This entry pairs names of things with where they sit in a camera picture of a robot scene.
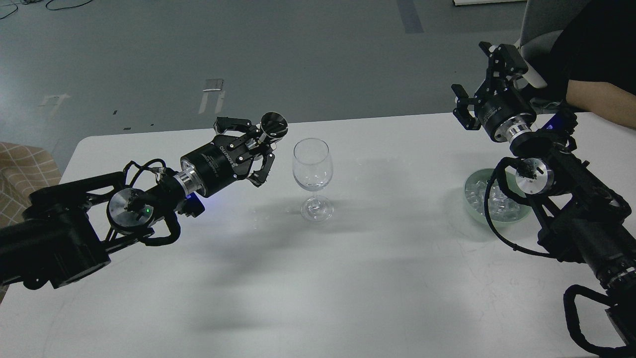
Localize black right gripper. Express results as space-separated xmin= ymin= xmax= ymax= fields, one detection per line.
xmin=451 ymin=42 xmax=537 ymax=143

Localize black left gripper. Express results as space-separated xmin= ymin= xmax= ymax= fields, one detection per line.
xmin=180 ymin=116 xmax=275 ymax=198

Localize steel double jigger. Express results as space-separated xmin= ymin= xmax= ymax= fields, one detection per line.
xmin=247 ymin=112 xmax=288 ymax=150

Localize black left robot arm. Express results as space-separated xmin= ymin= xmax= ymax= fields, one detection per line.
xmin=0 ymin=112 xmax=288 ymax=290

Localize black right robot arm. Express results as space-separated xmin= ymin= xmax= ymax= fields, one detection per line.
xmin=452 ymin=42 xmax=636 ymax=358

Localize clear wine glass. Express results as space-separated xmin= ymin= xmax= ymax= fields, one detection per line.
xmin=292 ymin=138 xmax=333 ymax=222

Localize clear ice cubes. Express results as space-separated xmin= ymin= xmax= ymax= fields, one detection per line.
xmin=467 ymin=175 xmax=529 ymax=221

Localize white board edge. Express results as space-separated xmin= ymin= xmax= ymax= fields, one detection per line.
xmin=452 ymin=0 xmax=527 ymax=6

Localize grey office chair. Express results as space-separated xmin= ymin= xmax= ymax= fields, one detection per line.
xmin=515 ymin=0 xmax=589 ymax=89

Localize person in black shirt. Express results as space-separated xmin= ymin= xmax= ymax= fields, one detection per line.
xmin=549 ymin=0 xmax=636 ymax=129

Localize pale green bowl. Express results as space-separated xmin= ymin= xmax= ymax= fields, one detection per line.
xmin=463 ymin=168 xmax=533 ymax=228

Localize beige checked sofa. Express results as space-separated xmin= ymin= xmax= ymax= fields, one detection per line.
xmin=0 ymin=141 xmax=62 ymax=304

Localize black floor cable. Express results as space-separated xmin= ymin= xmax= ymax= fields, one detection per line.
xmin=0 ymin=0 xmax=94 ymax=20

